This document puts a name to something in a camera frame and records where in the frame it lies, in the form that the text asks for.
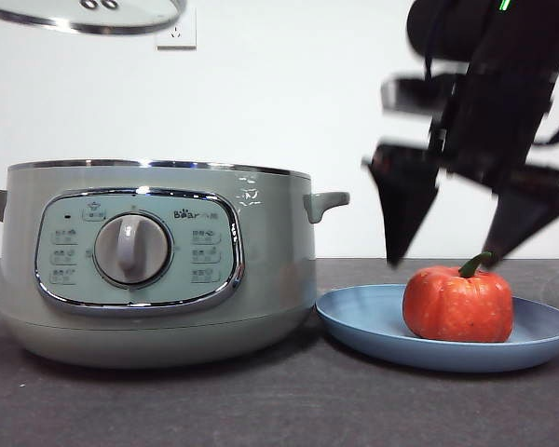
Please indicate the glass lid with green knob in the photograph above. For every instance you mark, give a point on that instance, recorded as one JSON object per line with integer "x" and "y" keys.
{"x": 74, "y": 16}

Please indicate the white wall socket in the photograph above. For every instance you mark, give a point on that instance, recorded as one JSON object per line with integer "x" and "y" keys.
{"x": 179, "y": 39}

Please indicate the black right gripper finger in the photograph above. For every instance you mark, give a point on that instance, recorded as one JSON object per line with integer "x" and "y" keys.
{"x": 405, "y": 195}
{"x": 526, "y": 209}

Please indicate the blue round plate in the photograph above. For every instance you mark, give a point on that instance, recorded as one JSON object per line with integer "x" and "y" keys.
{"x": 363, "y": 321}

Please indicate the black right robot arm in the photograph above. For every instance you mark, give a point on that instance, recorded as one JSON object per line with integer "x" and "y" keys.
{"x": 494, "y": 93}

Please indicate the orange pumpkin with green stem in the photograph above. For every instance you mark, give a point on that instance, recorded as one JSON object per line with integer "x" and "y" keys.
{"x": 456, "y": 307}

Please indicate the pale green electric steamer pot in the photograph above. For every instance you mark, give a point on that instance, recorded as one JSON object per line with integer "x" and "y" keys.
{"x": 270, "y": 261}

